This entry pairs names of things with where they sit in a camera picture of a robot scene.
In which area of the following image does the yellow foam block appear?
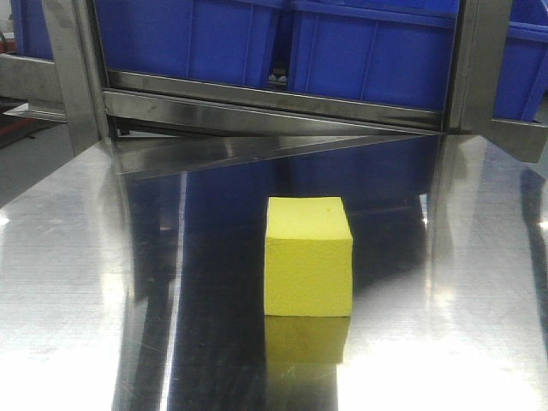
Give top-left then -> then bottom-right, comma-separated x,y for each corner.
264,197 -> 353,318

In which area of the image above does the stainless steel workbench rack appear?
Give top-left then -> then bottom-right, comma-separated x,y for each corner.
1,1 -> 547,170

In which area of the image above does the blue bin centre left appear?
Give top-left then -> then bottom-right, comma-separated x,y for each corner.
95,1 -> 286,88

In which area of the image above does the blue bin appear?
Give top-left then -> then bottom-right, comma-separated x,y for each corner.
493,22 -> 547,122
288,1 -> 456,110
95,1 -> 286,88
10,0 -> 53,61

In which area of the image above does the blue bin centre right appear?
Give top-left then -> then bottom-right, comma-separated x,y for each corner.
288,1 -> 456,110

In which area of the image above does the blue bin far right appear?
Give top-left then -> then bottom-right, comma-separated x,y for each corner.
493,22 -> 547,122

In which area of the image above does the blue bin far left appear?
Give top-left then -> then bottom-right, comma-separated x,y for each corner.
10,0 -> 53,61

